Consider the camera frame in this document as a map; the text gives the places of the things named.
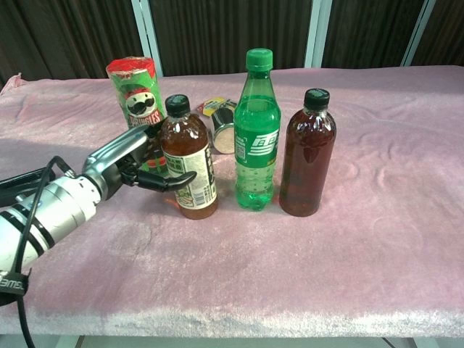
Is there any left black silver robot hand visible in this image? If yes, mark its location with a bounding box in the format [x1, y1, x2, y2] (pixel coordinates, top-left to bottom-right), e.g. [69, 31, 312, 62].
[82, 121, 197, 200]

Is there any amber tea bottle white label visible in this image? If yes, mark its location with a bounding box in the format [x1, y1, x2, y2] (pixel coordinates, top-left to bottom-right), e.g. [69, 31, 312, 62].
[159, 94, 219, 220]

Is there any dark red unlabelled tea bottle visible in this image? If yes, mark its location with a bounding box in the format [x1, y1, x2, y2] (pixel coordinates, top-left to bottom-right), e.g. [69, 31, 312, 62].
[278, 88, 337, 218]

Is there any green Pringles can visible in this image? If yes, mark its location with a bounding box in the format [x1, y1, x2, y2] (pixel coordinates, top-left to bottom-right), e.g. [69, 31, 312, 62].
[105, 56, 168, 175]

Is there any yellow razor blister pack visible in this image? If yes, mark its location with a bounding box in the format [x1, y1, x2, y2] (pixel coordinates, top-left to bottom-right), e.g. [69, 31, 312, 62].
[197, 96, 239, 117]

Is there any stainless steel mug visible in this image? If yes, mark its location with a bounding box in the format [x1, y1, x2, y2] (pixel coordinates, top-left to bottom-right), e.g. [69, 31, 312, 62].
[211, 107, 237, 156]

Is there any green Sprite bottle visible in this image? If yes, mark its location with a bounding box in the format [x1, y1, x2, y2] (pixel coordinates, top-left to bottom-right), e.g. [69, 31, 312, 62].
[233, 48, 282, 211]

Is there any pink fleece table cloth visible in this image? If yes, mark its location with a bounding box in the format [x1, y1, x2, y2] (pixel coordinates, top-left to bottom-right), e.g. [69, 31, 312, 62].
[0, 65, 464, 336]

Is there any pale metal frame post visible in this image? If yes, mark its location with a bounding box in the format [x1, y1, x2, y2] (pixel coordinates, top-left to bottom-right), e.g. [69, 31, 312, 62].
[400, 0, 436, 67]
[304, 0, 333, 69]
[130, 0, 164, 78]

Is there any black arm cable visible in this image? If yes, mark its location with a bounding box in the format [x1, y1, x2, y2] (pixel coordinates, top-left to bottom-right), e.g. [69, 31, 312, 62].
[13, 155, 78, 348]

